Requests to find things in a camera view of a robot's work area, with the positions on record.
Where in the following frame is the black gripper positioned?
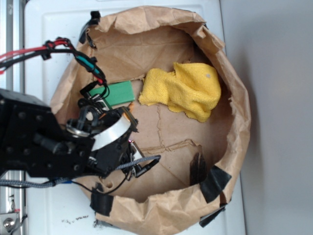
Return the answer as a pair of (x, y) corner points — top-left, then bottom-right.
(66, 98), (144, 178)

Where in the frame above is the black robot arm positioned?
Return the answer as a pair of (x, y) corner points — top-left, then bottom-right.
(0, 89), (138, 179)

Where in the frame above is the orange spiral seashell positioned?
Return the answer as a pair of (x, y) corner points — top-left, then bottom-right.
(125, 102), (134, 121)

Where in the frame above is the green rectangular block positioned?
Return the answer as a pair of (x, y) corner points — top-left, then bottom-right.
(103, 81), (135, 106)

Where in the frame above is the brown paper bag tray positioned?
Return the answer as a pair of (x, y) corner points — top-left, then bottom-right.
(49, 5), (252, 235)

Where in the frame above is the yellow cloth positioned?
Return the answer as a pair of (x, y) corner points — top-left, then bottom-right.
(138, 62), (222, 123)

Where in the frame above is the white plastic table tray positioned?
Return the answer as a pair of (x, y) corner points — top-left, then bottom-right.
(23, 0), (247, 235)

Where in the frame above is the red green black cable bundle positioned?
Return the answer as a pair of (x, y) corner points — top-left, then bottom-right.
(0, 37), (110, 103)

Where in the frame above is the grey braided cable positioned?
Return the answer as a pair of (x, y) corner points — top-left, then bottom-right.
(0, 154), (161, 188)

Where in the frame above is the aluminium frame rail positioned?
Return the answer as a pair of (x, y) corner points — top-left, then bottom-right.
(0, 0), (27, 235)

